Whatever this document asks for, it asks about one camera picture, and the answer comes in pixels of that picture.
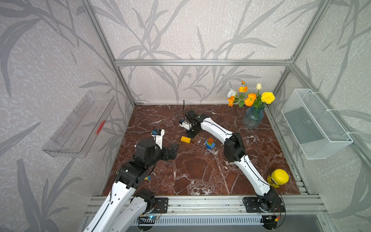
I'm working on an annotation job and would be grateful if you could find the yellow long lego brick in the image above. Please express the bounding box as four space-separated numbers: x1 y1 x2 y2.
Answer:
181 136 192 144

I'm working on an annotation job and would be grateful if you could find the light blue long lego brick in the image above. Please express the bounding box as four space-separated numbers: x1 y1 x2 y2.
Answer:
205 141 215 150

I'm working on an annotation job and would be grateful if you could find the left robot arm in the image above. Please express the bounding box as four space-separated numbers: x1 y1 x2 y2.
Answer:
84 136 179 232

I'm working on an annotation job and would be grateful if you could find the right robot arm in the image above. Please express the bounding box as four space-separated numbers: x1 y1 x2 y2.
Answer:
179 110 279 212

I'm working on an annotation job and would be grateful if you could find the red object in tray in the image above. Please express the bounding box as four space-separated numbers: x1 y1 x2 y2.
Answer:
96 120 106 135

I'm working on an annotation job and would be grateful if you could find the blue glass vase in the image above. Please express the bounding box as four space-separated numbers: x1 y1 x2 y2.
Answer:
243 106 264 129

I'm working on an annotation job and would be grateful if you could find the orange yellow flower bouquet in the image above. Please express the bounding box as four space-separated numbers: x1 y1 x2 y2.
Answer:
227 81 275 109

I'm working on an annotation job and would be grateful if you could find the left circuit board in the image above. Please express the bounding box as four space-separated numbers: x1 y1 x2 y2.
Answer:
138 215 161 225

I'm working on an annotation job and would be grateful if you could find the circuit board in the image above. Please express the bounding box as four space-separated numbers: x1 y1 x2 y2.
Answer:
138 215 161 225
260 215 278 231

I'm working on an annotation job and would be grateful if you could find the clear plastic tray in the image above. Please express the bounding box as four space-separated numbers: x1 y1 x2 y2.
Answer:
42 91 117 159

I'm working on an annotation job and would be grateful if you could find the yellow bottle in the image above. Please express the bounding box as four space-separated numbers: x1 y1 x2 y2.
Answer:
267 169 289 188

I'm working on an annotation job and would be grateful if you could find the right circuit board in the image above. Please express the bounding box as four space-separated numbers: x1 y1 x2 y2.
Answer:
260 215 278 231

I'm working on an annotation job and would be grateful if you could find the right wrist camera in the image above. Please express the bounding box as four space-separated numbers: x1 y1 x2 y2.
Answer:
179 119 191 130

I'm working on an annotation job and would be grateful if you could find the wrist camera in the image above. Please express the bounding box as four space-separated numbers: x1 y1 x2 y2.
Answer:
151 128 165 149
179 119 191 130

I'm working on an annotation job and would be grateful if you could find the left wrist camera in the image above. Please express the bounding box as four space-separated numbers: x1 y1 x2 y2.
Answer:
151 128 165 149

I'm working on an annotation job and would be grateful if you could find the aluminium front rail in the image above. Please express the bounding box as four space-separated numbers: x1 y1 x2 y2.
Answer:
83 195 328 217

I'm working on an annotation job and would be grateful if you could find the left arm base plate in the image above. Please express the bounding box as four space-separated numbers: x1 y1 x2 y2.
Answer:
150 197 169 214

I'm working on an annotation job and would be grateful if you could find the aluminium frame crossbar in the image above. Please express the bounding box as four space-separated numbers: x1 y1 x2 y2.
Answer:
115 60 291 67

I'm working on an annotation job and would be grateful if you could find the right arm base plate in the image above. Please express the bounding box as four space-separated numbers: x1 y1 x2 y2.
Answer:
243 196 286 213

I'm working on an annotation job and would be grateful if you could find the white wire basket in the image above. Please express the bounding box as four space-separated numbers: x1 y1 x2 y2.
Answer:
281 89 353 160

